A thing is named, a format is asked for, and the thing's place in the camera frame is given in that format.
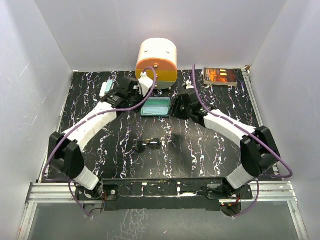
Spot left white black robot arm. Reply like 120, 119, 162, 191
45, 74, 155, 200

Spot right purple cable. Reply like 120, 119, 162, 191
191, 63, 294, 221

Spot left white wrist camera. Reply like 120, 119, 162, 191
138, 72, 154, 97

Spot aluminium frame rail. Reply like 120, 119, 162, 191
25, 181, 309, 240

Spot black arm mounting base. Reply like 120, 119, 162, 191
72, 177, 253, 216

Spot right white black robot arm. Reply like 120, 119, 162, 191
170, 88, 280, 199

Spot black sunglasses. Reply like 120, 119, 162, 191
134, 138, 162, 154

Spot orange brown book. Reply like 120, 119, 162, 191
203, 68, 238, 87

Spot blue-grey glasses case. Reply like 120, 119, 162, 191
140, 97, 171, 117

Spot round three-drawer cabinet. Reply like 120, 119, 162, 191
135, 37, 178, 90

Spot light blue cleaning cloth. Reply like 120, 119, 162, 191
143, 106, 168, 116

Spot white teal small case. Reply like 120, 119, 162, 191
99, 80, 114, 99

